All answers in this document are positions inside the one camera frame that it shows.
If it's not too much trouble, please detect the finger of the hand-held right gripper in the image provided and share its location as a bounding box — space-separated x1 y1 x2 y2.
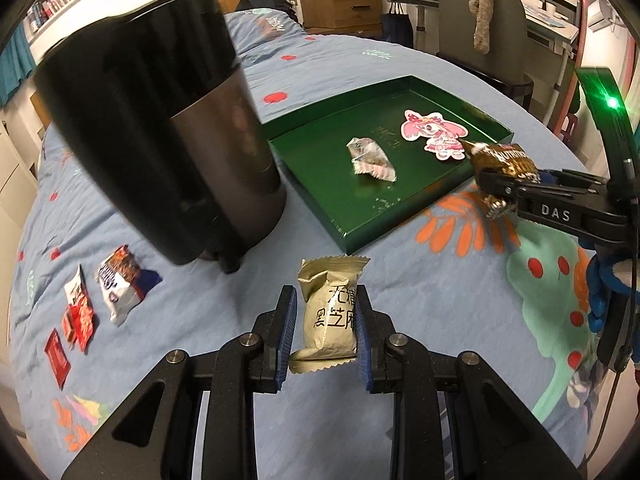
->
541 169 610 197
477 170 631 242

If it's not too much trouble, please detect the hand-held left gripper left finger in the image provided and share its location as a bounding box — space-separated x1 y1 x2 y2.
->
60 285 298 480

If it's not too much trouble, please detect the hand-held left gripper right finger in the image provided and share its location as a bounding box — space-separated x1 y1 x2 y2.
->
356 285 583 480

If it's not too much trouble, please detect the olive snack packet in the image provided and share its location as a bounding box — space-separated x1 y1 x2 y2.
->
289 255 372 375

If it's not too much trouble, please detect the brown snack packet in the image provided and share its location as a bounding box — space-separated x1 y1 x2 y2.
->
460 140 542 220

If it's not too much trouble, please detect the pink cartoon card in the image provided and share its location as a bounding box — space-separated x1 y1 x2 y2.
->
401 109 472 161

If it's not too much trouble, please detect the green tray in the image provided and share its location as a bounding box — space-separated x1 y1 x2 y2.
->
267 75 516 255

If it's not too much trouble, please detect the white crinkled candy wrapper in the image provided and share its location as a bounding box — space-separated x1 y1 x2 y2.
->
346 136 397 181

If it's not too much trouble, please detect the person's right hand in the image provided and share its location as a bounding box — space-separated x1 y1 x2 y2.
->
587 252 640 333

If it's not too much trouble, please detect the printed blue blanket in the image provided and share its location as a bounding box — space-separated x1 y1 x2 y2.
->
7 10 616 480

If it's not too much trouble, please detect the grey desk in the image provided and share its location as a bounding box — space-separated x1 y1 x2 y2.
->
372 0 586 61

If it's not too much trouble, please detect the grey chair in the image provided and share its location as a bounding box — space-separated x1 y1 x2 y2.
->
436 0 535 108

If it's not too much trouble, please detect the fuzzy beige scarf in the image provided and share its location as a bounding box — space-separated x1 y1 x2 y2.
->
467 0 501 55

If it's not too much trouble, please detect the black grey cylindrical bin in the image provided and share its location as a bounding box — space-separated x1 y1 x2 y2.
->
32 0 288 275

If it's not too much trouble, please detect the dark blue shopping bag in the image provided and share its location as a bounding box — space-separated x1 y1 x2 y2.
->
381 2 415 50

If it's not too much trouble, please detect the wooden drawer cabinet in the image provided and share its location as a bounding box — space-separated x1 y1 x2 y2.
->
298 0 383 36

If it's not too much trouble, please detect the white wardrobe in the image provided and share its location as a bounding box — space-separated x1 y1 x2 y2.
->
0 105 41 241

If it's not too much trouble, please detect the black backpack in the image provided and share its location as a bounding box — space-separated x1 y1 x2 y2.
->
235 0 301 26

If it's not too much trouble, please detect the short teal curtain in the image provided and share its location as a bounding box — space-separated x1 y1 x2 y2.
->
0 25 38 106

